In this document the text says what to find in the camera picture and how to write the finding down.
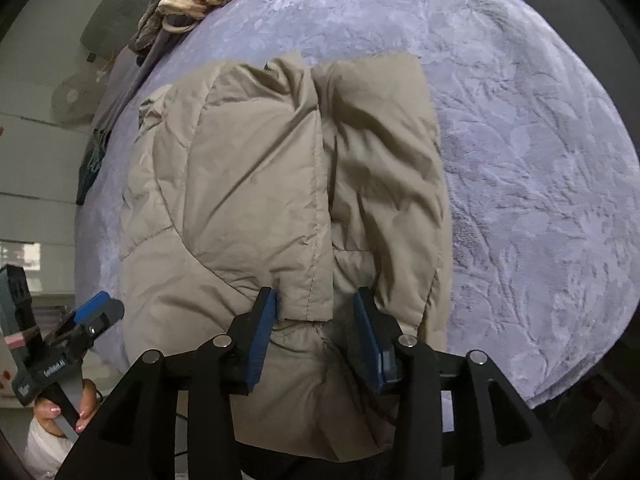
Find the beige puffer jacket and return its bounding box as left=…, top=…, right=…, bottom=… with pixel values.
left=119, top=52, right=453, bottom=463

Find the dark green folded cloth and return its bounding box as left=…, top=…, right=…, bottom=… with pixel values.
left=77, top=135, right=108, bottom=206

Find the grey quilted headboard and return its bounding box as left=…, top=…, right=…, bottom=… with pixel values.
left=80, top=0, right=187, bottom=59

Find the person's left hand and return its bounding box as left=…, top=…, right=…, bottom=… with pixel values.
left=32, top=379, right=99, bottom=434

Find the person's left forearm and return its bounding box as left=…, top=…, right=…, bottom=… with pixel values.
left=24, top=417, right=77, bottom=479

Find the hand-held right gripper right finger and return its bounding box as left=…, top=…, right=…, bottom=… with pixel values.
left=352, top=287, right=571, bottom=480

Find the lavender plush blanket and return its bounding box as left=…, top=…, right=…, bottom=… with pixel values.
left=75, top=0, right=638, bottom=397

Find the brown cloth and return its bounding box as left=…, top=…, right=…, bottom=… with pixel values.
left=127, top=0, right=201, bottom=57

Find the grey fringed blanket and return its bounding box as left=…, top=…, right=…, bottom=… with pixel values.
left=90, top=25, right=193, bottom=162

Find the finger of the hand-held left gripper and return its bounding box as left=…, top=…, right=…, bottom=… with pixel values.
left=52, top=291, right=111, bottom=346
left=65, top=299, right=125, bottom=358

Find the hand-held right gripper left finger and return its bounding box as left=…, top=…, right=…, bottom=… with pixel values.
left=54, top=286, right=278, bottom=480

